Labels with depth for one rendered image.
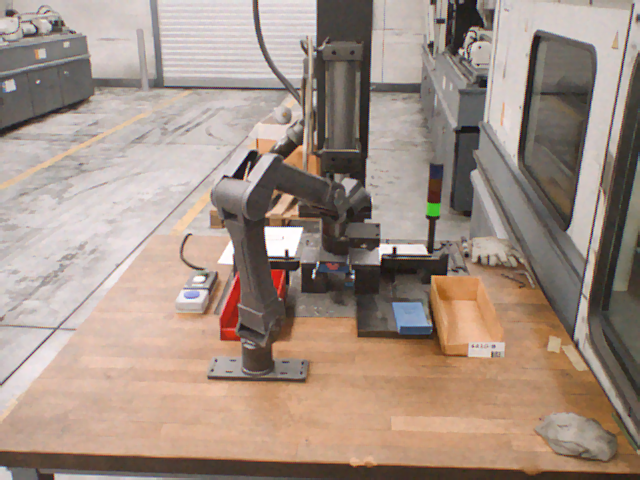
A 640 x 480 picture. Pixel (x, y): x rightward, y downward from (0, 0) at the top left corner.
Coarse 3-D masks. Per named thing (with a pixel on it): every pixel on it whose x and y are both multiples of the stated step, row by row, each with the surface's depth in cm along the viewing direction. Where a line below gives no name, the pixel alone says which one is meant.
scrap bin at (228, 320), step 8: (272, 272) 156; (280, 272) 156; (280, 280) 156; (232, 288) 146; (240, 288) 156; (280, 288) 146; (232, 296) 146; (240, 296) 154; (280, 296) 146; (224, 304) 139; (232, 304) 146; (224, 312) 137; (232, 312) 146; (224, 320) 137; (232, 320) 143; (224, 328) 135; (232, 328) 135; (224, 336) 135; (232, 336) 135
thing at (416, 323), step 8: (392, 304) 146; (400, 304) 146; (408, 304) 146; (416, 304) 146; (400, 312) 143; (416, 312) 143; (424, 312) 143; (400, 320) 139; (408, 320) 139; (416, 320) 139; (424, 320) 139; (400, 328) 133; (408, 328) 133; (416, 328) 133; (424, 328) 133
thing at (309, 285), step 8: (304, 272) 155; (312, 272) 155; (336, 272) 154; (344, 272) 154; (360, 272) 154; (368, 272) 154; (376, 272) 154; (304, 280) 156; (312, 280) 155; (320, 280) 155; (360, 280) 155; (368, 280) 155; (376, 280) 155; (304, 288) 156; (312, 288) 156; (320, 288) 156; (360, 288) 156; (368, 288) 155; (376, 288) 155
